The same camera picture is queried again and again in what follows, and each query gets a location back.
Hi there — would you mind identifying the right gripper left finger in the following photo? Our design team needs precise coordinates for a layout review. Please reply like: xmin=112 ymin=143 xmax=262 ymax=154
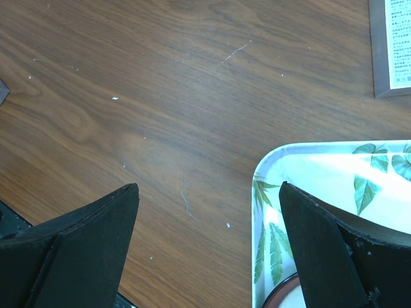
xmin=1 ymin=183 xmax=139 ymax=307

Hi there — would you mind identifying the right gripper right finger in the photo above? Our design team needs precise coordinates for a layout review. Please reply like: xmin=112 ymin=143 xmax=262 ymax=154
xmin=279 ymin=182 xmax=410 ymax=307

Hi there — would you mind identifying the red rimmed cream plate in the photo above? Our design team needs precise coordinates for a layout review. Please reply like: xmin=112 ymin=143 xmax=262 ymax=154
xmin=262 ymin=273 xmax=306 ymax=308

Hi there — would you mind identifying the leaf patterned white tray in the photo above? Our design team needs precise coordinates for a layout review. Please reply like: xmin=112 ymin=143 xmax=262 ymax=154
xmin=251 ymin=140 xmax=410 ymax=307

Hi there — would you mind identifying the silver toothpaste box far right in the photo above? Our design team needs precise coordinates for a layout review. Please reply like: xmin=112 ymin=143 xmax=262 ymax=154
xmin=369 ymin=0 xmax=410 ymax=98

